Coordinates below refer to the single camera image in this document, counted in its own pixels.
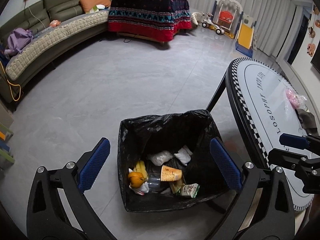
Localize toy ride-on car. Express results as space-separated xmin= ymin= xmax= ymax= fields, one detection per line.
xmin=201 ymin=13 xmax=225 ymax=35

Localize orange peel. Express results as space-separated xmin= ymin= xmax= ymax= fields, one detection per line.
xmin=127 ymin=171 xmax=145 ymax=189

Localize yellow soybean milk cup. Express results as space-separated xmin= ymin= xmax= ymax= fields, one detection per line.
xmin=160 ymin=165 xmax=182 ymax=181

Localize toy slide swing set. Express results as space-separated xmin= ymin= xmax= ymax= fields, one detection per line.
xmin=211 ymin=0 xmax=257 ymax=58

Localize quilted sofa mat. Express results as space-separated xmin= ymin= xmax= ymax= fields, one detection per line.
xmin=5 ymin=10 xmax=108 ymax=81

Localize white plastic bag ball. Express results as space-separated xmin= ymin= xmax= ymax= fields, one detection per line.
xmin=149 ymin=151 xmax=173 ymax=166

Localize small pink toy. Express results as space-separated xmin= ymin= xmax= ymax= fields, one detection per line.
xmin=49 ymin=20 xmax=61 ymax=28

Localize green snack packet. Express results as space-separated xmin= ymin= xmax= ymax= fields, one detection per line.
xmin=180 ymin=183 xmax=200 ymax=198

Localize woven basket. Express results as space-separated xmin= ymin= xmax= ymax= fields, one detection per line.
xmin=190 ymin=12 xmax=205 ymax=28

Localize wall cartoon decorations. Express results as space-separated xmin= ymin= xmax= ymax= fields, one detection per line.
xmin=306 ymin=4 xmax=319 ymax=57

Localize dark wall television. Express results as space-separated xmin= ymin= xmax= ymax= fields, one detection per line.
xmin=311 ymin=45 xmax=320 ymax=73

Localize large clear plastic cup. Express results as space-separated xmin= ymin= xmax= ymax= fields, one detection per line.
xmin=148 ymin=172 xmax=162 ymax=192

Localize table with patterned blanket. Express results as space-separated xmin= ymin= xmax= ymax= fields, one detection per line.
xmin=107 ymin=0 xmax=191 ymax=43

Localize orange cushion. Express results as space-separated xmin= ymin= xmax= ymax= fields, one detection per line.
xmin=79 ymin=0 xmax=111 ymax=13

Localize round white table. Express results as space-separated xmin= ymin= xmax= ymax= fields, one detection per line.
xmin=224 ymin=57 xmax=318 ymax=212

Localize torn brown cardboard piece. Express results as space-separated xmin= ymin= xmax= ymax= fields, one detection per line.
xmin=169 ymin=178 xmax=185 ymax=194

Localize yellow cable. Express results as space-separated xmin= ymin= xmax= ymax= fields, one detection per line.
xmin=0 ymin=60 xmax=22 ymax=103

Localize green sofa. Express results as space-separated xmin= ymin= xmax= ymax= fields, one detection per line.
xmin=1 ymin=0 xmax=112 ymax=111

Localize pink plastic bag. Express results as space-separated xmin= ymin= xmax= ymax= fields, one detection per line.
xmin=285 ymin=88 xmax=308 ymax=111

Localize black trash bin bag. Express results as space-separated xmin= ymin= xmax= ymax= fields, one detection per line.
xmin=117 ymin=109 xmax=229 ymax=212

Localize purple backpack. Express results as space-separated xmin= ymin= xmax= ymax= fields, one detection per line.
xmin=4 ymin=28 xmax=33 ymax=56

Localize grey felt cloth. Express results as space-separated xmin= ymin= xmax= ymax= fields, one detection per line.
xmin=295 ymin=108 xmax=319 ymax=137

